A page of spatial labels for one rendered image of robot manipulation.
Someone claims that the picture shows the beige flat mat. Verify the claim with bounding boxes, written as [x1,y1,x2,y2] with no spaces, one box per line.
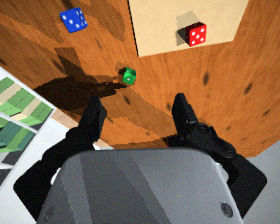
[129,0,249,57]

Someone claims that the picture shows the blue die with white pips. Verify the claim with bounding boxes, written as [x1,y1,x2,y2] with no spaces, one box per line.
[59,7,88,33]

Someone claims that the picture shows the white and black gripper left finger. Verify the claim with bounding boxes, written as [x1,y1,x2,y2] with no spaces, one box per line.
[13,96,106,222]

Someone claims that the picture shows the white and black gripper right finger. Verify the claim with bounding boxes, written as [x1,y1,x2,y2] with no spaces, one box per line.
[171,93,267,219]

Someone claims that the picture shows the red die with white pips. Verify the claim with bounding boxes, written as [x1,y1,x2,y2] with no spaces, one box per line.
[185,22,206,47]

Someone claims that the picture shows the green die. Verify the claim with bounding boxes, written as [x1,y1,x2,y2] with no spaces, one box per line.
[122,67,136,85]

